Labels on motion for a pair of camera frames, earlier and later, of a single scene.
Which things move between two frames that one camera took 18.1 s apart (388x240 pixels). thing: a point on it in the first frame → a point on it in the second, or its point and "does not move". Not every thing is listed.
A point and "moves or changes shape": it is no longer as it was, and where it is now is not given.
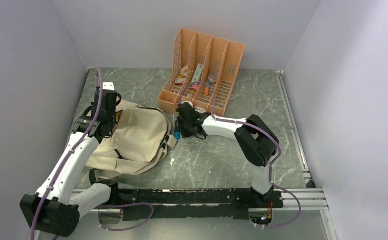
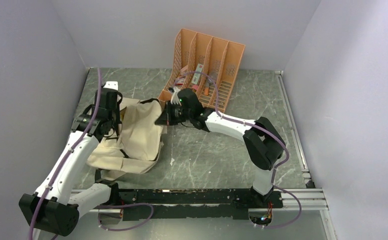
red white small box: x=179 y=81 does not move
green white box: x=197 y=73 does not move
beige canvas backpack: x=138 y=144 moves or changes shape
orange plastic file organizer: x=202 y=73 does not move
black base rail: x=142 y=204 does not move
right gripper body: x=186 y=131 → x=175 y=113
